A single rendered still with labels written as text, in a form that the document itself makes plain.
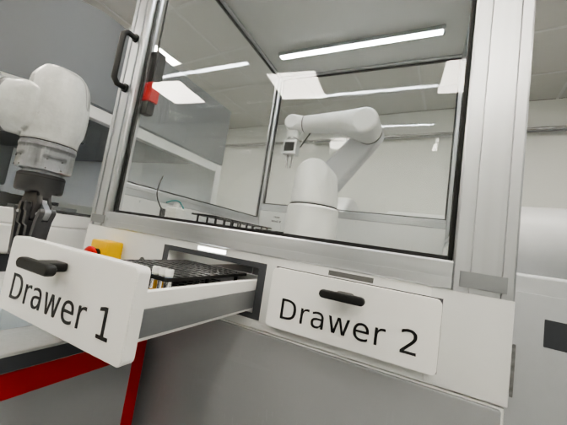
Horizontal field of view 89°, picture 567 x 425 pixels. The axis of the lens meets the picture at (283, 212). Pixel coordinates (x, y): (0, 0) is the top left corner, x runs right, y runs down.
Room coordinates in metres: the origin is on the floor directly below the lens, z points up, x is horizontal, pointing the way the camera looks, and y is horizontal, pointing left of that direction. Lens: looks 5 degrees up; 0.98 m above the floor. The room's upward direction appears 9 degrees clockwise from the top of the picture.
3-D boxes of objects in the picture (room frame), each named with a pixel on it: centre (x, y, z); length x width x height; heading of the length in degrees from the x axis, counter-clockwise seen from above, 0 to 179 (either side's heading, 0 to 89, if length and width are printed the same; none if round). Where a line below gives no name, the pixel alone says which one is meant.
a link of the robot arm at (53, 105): (0.56, 0.49, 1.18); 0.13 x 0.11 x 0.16; 108
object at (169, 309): (0.59, 0.18, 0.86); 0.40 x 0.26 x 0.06; 154
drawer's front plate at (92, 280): (0.40, 0.28, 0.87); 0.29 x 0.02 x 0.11; 64
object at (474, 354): (1.07, -0.10, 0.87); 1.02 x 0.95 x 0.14; 64
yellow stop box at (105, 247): (0.78, 0.46, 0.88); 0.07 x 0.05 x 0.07; 64
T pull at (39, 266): (0.38, 0.29, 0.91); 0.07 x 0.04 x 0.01; 64
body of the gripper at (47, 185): (0.56, 0.48, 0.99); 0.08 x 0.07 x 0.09; 59
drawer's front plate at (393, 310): (0.51, -0.13, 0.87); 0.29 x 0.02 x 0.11; 64
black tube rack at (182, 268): (0.58, 0.19, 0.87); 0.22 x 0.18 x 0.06; 154
